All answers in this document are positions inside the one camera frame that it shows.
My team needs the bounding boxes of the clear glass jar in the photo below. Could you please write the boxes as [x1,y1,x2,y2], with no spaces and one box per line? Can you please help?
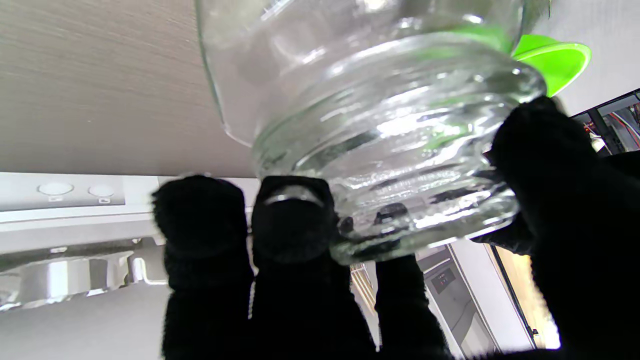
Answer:
[195,0,526,151]

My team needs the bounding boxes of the clear glass jar lid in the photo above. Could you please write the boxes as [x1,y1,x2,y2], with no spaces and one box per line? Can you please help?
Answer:
[252,35,548,266]

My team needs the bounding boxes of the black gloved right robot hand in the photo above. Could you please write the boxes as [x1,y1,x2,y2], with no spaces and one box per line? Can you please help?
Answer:
[152,96,640,360]

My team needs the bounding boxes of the green plastic bowl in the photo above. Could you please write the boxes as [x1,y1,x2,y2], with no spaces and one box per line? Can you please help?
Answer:
[511,34,592,98]

